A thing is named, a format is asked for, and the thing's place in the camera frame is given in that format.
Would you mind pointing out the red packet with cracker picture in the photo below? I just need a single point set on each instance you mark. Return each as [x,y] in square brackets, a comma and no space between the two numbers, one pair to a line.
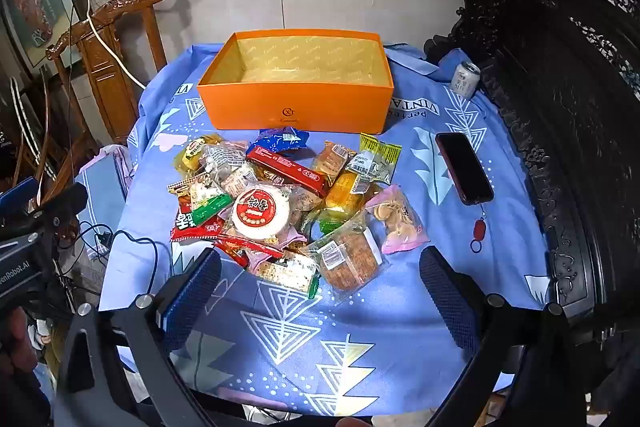
[181,196]

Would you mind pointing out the green and white snack packet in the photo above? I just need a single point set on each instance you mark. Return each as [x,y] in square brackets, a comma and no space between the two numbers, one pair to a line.
[207,199]

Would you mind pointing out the red packet with white print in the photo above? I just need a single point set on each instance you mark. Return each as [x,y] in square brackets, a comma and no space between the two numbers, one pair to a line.
[192,227]

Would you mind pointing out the cracker packet with green end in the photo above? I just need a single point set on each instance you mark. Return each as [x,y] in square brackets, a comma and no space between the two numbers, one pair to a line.
[287,274]

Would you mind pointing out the carved wooden chair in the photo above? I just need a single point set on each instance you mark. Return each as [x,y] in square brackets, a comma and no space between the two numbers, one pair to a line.
[107,72]

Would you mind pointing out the small yellow snack packet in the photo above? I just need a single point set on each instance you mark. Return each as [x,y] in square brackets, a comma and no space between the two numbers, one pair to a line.
[192,152]

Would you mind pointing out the person's left hand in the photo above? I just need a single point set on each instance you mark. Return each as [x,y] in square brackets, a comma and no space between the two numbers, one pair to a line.
[17,339]

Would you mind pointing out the dark smartphone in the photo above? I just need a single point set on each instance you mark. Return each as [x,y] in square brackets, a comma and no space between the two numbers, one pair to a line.
[464,167]

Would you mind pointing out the pink bag of cookies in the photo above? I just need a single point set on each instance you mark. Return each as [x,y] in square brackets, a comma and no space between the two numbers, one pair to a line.
[395,219]

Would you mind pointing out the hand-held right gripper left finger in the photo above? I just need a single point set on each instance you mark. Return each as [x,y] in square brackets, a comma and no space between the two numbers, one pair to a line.
[192,302]

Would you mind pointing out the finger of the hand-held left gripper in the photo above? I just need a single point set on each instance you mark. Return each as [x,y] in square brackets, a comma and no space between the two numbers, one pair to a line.
[60,207]
[17,197]

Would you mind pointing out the clear packet with white label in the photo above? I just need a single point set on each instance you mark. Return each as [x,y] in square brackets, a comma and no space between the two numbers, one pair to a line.
[225,154]

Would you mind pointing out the dark carved furniture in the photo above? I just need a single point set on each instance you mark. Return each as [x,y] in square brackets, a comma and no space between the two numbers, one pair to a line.
[575,107]

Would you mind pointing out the round white rice cracker packet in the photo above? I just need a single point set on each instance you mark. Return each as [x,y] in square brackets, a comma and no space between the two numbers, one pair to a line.
[260,212]

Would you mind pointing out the blue printed tablecloth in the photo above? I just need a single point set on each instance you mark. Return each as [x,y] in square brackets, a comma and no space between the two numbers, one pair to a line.
[350,337]

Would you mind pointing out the blue snack packet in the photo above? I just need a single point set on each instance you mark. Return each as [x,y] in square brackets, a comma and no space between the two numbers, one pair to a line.
[280,139]

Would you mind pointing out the orange cardboard box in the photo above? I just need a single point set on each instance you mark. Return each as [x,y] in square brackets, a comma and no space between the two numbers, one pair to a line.
[300,107]

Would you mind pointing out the framed red painting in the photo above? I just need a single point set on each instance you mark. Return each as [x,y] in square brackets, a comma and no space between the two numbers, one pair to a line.
[35,7]

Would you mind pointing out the white drink can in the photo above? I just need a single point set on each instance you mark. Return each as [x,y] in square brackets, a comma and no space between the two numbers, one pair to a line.
[465,79]

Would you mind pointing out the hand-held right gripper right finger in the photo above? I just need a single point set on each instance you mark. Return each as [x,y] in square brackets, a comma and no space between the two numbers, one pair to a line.
[447,302]

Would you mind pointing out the long red bar packet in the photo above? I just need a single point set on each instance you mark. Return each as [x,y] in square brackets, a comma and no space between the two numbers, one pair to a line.
[285,169]

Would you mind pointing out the yellow-green snack packet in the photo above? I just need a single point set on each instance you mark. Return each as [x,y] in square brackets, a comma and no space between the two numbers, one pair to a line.
[377,157]

